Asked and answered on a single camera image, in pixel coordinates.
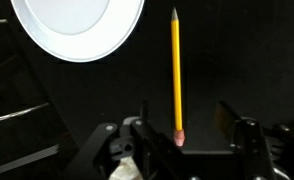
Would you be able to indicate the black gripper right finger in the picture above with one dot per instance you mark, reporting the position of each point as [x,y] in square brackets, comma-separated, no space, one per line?
[246,139]

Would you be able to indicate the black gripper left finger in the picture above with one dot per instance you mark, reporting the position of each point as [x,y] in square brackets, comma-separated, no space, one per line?
[155,155]

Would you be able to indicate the yellow pencil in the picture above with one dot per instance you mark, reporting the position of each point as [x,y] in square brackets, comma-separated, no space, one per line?
[179,136]

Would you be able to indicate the flat white paper napkin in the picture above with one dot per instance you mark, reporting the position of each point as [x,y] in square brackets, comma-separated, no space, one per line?
[126,170]

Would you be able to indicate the white plate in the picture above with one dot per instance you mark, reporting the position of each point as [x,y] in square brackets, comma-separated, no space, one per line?
[78,31]

